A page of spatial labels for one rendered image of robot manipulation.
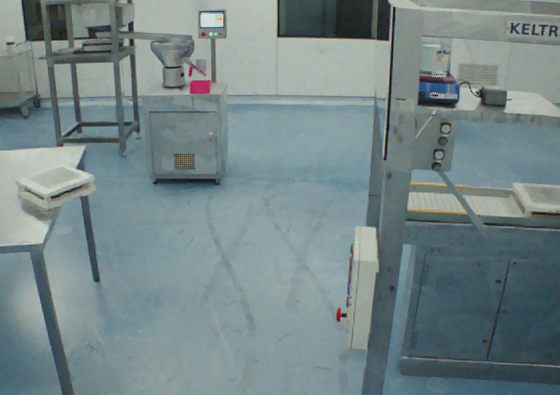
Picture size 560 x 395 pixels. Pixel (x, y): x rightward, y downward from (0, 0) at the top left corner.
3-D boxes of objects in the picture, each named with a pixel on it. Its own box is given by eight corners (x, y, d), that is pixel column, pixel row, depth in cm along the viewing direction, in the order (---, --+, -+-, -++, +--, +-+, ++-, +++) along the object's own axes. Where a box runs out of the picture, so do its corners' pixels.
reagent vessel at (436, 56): (411, 76, 184) (414, 22, 177) (407, 68, 198) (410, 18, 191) (453, 79, 182) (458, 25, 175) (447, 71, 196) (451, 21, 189)
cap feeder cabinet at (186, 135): (147, 186, 440) (140, 95, 412) (161, 162, 493) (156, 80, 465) (223, 187, 440) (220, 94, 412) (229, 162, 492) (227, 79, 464)
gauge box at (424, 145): (390, 168, 190) (394, 113, 183) (389, 158, 200) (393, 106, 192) (451, 172, 187) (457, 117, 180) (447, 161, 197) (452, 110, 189)
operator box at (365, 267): (345, 349, 129) (353, 259, 120) (348, 310, 145) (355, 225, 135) (369, 351, 128) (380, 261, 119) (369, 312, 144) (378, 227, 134)
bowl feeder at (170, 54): (148, 91, 427) (145, 44, 413) (157, 81, 460) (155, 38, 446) (207, 90, 427) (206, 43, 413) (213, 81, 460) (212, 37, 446)
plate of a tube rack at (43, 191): (15, 184, 215) (14, 179, 215) (63, 167, 234) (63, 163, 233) (45, 198, 202) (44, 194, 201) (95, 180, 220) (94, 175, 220)
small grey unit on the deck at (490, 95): (476, 104, 186) (477, 87, 184) (472, 99, 192) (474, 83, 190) (508, 106, 184) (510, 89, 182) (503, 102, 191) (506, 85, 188)
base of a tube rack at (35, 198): (17, 195, 217) (16, 190, 216) (65, 178, 236) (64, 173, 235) (47, 210, 204) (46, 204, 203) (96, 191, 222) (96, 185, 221)
